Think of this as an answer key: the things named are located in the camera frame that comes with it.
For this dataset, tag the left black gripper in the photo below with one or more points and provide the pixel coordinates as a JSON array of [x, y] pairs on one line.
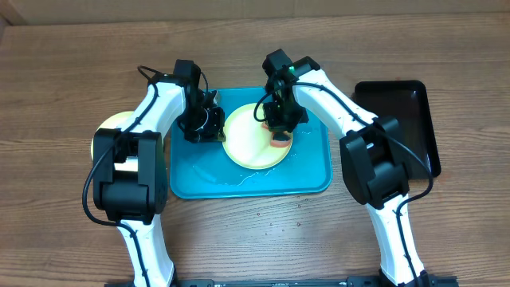
[[213, 133]]

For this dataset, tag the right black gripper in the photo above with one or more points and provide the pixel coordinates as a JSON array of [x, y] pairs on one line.
[[278, 124]]

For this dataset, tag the red and green sponge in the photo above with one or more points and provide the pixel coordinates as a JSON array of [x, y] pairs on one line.
[[280, 139]]

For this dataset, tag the yellow-green plate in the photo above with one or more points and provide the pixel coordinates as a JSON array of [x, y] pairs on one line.
[[249, 144], [118, 119]]

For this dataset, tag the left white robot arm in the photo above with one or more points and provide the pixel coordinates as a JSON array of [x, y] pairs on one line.
[[128, 184]]

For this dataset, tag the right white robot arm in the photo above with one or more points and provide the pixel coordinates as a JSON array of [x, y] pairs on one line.
[[376, 166]]

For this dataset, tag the black rectangular tray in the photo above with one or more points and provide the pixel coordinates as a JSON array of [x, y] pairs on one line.
[[407, 102]]

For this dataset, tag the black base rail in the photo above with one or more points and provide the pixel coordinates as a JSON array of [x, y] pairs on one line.
[[352, 281]]

